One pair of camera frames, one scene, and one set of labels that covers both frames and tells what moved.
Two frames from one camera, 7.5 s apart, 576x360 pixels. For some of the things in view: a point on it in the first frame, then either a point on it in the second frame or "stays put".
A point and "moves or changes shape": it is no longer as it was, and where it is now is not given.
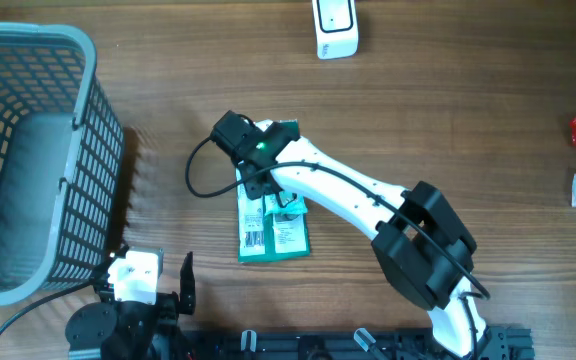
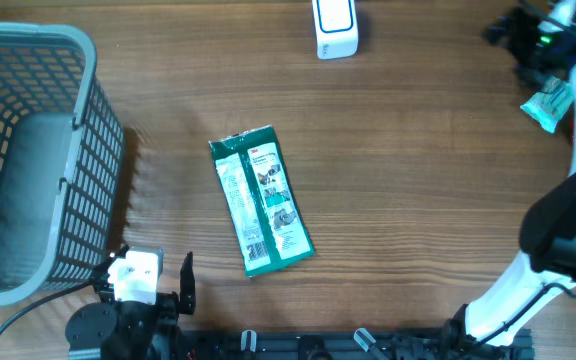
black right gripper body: (252, 192) to (536, 46)
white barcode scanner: (336, 27) stays put
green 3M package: (271, 227) moves or changes shape
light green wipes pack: (284, 206) to (549, 105)
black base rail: (498, 343) stays put
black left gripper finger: (187, 286) stays put
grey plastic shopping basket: (45, 160) stays put
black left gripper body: (140, 318) stays put
